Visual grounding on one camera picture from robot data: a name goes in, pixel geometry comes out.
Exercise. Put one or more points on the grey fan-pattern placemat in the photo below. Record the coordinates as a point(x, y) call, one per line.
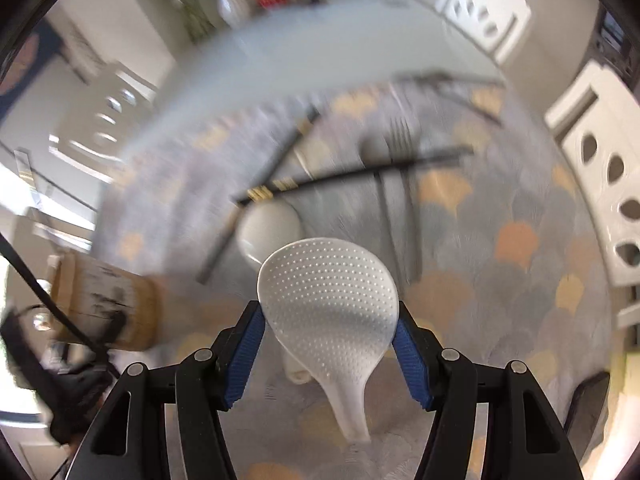
point(500, 200)

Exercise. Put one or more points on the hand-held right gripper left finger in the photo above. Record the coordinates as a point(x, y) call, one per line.
point(245, 355)

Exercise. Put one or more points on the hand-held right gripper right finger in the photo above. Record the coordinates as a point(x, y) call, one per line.
point(411, 357)

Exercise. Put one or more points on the dark appliance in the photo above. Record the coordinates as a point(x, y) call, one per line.
point(612, 40)

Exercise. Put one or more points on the white ceramic spoon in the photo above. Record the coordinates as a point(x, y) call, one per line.
point(267, 232)
point(314, 152)

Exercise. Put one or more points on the white chair with oval cutouts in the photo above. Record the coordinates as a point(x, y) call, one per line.
point(610, 170)
point(480, 10)
point(115, 110)

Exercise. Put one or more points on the metal fork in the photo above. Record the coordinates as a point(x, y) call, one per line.
point(406, 185)

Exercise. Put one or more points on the black flat object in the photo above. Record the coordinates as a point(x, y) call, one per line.
point(587, 402)

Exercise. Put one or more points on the bamboo utensil holder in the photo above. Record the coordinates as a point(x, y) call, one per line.
point(107, 300)

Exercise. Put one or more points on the dark blue wall picture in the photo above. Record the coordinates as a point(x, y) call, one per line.
point(17, 70)

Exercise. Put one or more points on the black chopstick with gold bands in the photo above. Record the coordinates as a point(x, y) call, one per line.
point(350, 174)

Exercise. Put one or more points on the metal spoon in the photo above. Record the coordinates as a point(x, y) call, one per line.
point(380, 185)

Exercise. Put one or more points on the white dotted rice paddle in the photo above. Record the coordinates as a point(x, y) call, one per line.
point(327, 300)

